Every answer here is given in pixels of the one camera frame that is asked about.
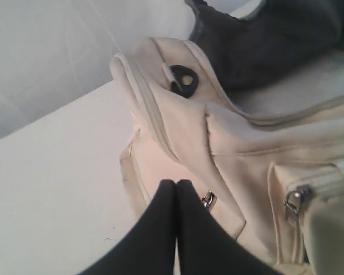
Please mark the beige fabric duffel bag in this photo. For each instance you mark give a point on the beige fabric duffel bag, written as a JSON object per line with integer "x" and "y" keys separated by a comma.
{"x": 250, "y": 109}

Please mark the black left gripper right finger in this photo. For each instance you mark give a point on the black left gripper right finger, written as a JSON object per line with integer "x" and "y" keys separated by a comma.
{"x": 204, "y": 247}

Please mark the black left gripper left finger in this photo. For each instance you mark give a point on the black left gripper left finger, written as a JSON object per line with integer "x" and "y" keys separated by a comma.
{"x": 149, "y": 247}

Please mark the white curtain backdrop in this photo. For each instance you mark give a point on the white curtain backdrop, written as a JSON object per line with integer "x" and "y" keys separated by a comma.
{"x": 53, "y": 52}

